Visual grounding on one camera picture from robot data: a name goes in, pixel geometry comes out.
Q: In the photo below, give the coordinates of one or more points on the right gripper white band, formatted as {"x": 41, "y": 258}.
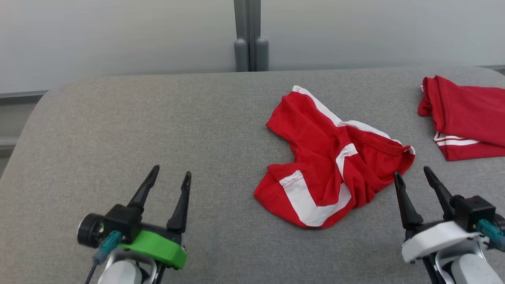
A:
{"x": 434, "y": 238}

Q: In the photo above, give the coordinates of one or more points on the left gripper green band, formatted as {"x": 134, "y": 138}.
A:
{"x": 158, "y": 246}

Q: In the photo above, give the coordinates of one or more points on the red white basketball jersey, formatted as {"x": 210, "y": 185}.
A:
{"x": 469, "y": 110}

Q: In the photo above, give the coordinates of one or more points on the red shorts with white stripe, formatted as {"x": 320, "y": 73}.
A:
{"x": 315, "y": 150}

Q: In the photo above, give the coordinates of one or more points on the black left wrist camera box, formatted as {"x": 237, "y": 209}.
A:
{"x": 122, "y": 223}

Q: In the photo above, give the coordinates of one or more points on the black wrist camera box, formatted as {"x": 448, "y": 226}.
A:
{"x": 122, "y": 223}
{"x": 473, "y": 213}

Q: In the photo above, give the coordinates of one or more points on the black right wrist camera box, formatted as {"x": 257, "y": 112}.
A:
{"x": 473, "y": 213}

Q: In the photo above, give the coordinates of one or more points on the grey partition base rail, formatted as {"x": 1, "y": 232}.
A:
{"x": 19, "y": 96}
{"x": 495, "y": 68}

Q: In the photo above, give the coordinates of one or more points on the grey double partition post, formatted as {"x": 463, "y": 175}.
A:
{"x": 251, "y": 35}

